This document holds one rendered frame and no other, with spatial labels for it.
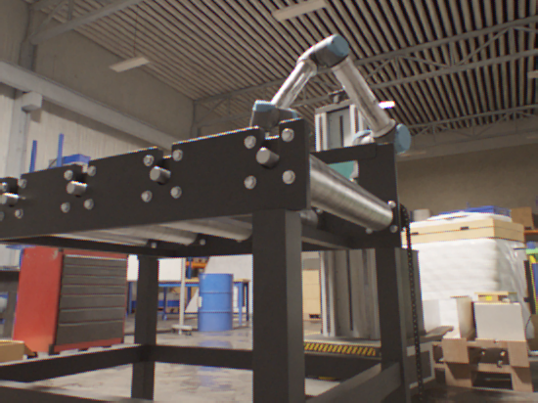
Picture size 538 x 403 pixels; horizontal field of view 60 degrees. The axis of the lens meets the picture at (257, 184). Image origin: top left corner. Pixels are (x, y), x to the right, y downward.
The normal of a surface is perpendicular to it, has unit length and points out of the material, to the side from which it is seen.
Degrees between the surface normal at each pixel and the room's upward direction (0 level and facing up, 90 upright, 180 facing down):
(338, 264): 90
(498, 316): 90
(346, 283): 90
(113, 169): 90
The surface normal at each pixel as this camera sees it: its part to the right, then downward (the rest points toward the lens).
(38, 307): -0.49, -0.20
